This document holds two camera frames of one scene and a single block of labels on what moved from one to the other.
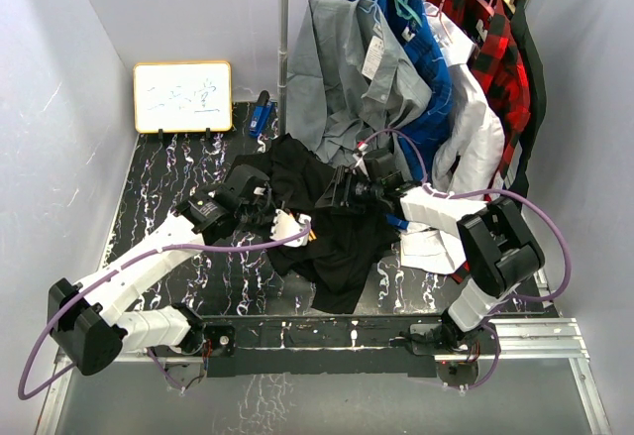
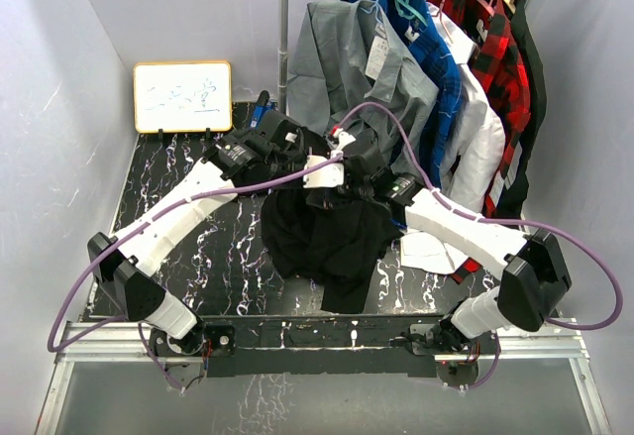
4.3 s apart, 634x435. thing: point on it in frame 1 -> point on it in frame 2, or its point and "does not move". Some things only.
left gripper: x=271 y=207 -> x=299 y=156
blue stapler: x=263 y=114 does not move
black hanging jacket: x=517 y=4 does not move
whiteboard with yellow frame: x=182 y=96 does not move
